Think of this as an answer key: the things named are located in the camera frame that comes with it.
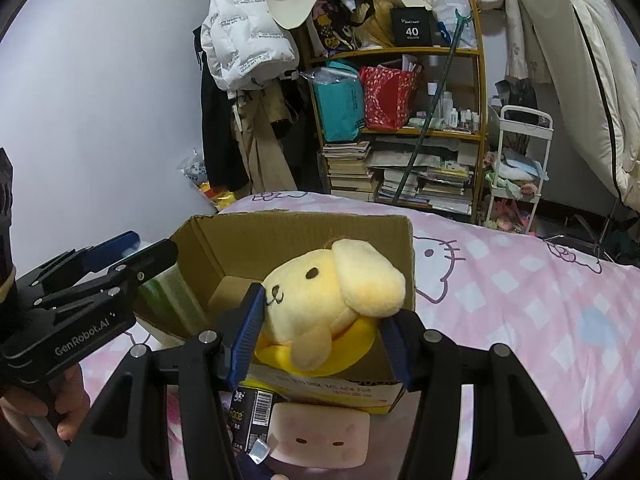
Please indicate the person's left hand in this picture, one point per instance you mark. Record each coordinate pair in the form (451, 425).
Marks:
(70, 400)

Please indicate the group of small bottles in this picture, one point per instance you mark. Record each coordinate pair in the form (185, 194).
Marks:
(457, 117)

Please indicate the black snack packet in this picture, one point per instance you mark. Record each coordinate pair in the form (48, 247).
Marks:
(250, 410)

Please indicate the clear bag of toys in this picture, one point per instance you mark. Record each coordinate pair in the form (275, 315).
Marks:
(200, 175)

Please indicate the yellow dog plush toy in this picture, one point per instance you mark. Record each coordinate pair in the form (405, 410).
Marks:
(310, 280)

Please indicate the brown cardboard box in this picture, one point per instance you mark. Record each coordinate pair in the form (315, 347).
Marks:
(220, 245)

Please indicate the teal paper bag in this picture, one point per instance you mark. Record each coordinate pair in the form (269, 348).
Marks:
(340, 110)

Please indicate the dark grey bag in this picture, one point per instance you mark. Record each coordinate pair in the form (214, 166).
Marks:
(520, 95)

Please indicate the pile of books and papers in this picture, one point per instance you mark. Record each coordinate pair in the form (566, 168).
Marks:
(435, 180)

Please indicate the black square box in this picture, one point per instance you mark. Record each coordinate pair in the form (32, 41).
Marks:
(411, 27)

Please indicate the beige hanging coat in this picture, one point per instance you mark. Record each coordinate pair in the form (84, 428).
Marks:
(260, 160)

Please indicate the black hanging coat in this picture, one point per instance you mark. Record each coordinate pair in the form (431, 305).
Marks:
(215, 125)

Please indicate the cream folded mattress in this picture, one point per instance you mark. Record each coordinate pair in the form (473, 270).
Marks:
(590, 60)

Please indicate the black cartoon tote bag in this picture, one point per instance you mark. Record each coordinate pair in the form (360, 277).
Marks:
(332, 25)

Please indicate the white plastic bag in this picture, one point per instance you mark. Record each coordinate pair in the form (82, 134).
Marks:
(450, 0)

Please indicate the pink cat-print blanket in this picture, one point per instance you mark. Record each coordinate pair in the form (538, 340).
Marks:
(500, 285)

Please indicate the cream floral cloth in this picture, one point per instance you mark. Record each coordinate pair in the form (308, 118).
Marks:
(520, 35)

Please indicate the pink square plush pillow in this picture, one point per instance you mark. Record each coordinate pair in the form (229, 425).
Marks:
(320, 435)

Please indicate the yellow wooden shelf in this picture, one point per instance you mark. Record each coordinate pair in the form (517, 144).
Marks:
(400, 51)

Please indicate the yellow plastic bag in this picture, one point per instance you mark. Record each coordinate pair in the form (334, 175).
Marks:
(380, 20)

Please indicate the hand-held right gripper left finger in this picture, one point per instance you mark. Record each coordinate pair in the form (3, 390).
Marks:
(247, 332)

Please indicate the green clothes pole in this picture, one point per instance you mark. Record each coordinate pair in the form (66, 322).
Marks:
(435, 100)

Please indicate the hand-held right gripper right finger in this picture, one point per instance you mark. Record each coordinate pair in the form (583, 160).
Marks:
(397, 352)

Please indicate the green plastic-wrapped pack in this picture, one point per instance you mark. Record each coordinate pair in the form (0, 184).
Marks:
(172, 292)

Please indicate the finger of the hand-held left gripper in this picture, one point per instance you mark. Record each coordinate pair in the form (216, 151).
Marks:
(150, 257)
(110, 247)

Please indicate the white trolley cart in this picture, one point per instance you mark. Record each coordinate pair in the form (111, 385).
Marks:
(525, 130)

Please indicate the black metal stand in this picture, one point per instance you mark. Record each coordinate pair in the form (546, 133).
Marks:
(600, 240)

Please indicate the red patterned gift bag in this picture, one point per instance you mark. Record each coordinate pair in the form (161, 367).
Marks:
(387, 100)

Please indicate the stack of old books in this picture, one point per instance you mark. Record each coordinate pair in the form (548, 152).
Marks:
(347, 170)

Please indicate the white puffer jacket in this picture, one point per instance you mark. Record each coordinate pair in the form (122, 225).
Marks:
(240, 25)

